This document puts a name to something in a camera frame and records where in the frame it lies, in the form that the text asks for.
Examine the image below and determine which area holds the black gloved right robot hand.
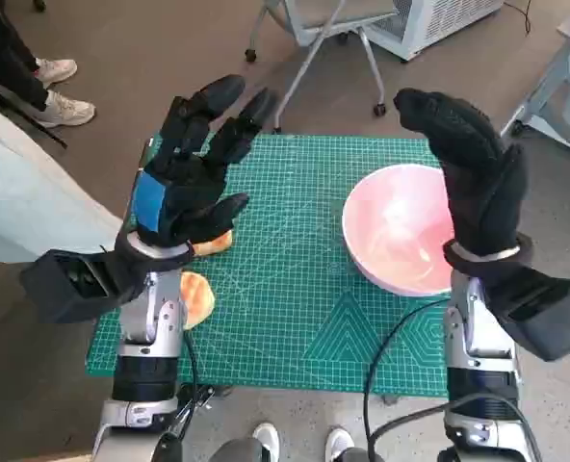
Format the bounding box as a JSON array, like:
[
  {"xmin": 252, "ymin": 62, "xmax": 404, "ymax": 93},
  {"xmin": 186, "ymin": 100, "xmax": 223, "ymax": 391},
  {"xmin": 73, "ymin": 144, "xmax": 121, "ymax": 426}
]
[{"xmin": 392, "ymin": 88, "xmax": 531, "ymax": 257}]

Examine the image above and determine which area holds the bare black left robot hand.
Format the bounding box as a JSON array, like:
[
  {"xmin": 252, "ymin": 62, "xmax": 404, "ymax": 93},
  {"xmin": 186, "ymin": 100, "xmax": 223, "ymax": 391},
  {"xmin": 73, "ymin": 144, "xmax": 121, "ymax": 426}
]
[{"xmin": 130, "ymin": 74, "xmax": 279, "ymax": 256}]

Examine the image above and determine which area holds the long striped toy bread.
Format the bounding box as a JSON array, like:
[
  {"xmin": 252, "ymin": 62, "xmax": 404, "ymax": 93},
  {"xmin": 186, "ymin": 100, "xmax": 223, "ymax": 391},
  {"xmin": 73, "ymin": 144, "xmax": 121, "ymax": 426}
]
[{"xmin": 191, "ymin": 229, "xmax": 234, "ymax": 258}]

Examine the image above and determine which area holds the pink bowl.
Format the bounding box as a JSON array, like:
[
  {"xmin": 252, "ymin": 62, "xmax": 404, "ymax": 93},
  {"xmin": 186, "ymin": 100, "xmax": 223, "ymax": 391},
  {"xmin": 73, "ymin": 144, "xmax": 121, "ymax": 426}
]
[{"xmin": 341, "ymin": 163, "xmax": 455, "ymax": 297}]

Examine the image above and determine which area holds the round toy bread bun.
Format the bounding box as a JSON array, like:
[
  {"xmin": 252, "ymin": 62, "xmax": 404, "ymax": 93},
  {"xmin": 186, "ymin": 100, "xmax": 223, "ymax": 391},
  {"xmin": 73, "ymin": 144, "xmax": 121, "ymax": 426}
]
[{"xmin": 179, "ymin": 270, "xmax": 217, "ymax": 331}]

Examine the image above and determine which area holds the green cutting mat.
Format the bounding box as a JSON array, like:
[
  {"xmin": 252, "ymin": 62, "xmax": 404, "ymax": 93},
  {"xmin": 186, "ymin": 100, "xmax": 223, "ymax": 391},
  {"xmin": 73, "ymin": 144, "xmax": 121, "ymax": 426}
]
[{"xmin": 86, "ymin": 133, "xmax": 453, "ymax": 398}]

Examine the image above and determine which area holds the person in pale clothing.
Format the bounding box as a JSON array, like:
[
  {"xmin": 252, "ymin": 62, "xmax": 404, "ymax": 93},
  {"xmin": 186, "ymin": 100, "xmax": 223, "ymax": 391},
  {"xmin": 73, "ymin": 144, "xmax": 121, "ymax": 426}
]
[{"xmin": 0, "ymin": 90, "xmax": 125, "ymax": 265}]

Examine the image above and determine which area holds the white vented appliance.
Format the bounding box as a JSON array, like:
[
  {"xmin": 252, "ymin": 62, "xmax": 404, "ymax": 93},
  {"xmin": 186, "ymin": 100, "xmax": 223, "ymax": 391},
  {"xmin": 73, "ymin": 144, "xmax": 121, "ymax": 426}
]
[{"xmin": 365, "ymin": 0, "xmax": 505, "ymax": 63}]

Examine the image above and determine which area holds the black metal stand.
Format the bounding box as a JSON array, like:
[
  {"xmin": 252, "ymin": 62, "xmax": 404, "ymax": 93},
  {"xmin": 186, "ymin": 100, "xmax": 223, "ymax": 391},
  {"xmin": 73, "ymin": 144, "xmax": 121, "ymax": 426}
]
[{"xmin": 0, "ymin": 66, "xmax": 69, "ymax": 149}]

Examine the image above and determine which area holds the grey office chair on casters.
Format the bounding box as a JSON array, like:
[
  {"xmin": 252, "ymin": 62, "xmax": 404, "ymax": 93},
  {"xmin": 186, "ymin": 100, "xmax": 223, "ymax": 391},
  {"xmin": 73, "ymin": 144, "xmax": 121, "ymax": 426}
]
[{"xmin": 244, "ymin": 0, "xmax": 402, "ymax": 135}]

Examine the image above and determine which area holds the person in dark trousers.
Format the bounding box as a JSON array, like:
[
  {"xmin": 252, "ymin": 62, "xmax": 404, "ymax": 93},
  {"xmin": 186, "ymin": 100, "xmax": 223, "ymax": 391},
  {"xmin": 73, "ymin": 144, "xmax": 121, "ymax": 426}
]
[{"xmin": 0, "ymin": 0, "xmax": 97, "ymax": 129}]

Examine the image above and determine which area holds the white shoe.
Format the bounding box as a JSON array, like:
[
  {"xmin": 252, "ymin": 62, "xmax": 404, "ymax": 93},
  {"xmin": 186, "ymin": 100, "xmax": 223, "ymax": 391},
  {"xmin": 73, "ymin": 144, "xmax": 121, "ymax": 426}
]
[
  {"xmin": 253, "ymin": 422, "xmax": 280, "ymax": 462},
  {"xmin": 325, "ymin": 426, "xmax": 356, "ymax": 462}
]

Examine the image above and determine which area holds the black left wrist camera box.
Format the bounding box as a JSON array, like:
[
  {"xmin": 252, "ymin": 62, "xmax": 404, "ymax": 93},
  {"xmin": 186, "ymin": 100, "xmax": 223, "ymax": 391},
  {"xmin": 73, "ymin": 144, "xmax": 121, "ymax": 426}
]
[{"xmin": 19, "ymin": 247, "xmax": 151, "ymax": 324}]

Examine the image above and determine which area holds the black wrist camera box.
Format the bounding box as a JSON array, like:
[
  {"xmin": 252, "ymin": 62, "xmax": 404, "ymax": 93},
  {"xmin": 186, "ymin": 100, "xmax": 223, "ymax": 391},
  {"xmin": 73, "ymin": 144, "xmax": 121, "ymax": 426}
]
[
  {"xmin": 496, "ymin": 267, "xmax": 570, "ymax": 362},
  {"xmin": 19, "ymin": 247, "xmax": 151, "ymax": 324}
]

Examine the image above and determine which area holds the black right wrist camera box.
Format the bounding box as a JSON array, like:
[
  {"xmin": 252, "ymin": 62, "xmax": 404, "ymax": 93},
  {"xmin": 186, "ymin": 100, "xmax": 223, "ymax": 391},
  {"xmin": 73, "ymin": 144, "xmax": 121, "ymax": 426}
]
[{"xmin": 496, "ymin": 267, "xmax": 570, "ymax": 362}]

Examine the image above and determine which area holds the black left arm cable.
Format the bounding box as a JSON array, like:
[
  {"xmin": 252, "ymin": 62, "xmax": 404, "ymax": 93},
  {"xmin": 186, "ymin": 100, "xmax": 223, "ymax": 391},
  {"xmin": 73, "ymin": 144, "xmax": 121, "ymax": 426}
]
[{"xmin": 154, "ymin": 331, "xmax": 217, "ymax": 462}]

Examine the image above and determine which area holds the thin black floor cable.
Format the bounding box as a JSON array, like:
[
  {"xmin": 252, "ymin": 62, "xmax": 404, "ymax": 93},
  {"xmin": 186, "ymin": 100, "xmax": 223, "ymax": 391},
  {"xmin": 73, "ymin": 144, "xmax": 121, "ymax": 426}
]
[{"xmin": 504, "ymin": 0, "xmax": 531, "ymax": 35}]

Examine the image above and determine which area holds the black table frame rail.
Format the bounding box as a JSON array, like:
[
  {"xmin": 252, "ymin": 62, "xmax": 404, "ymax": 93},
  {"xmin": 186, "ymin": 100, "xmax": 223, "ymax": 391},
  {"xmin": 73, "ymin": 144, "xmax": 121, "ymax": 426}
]
[{"xmin": 176, "ymin": 382, "xmax": 234, "ymax": 411}]

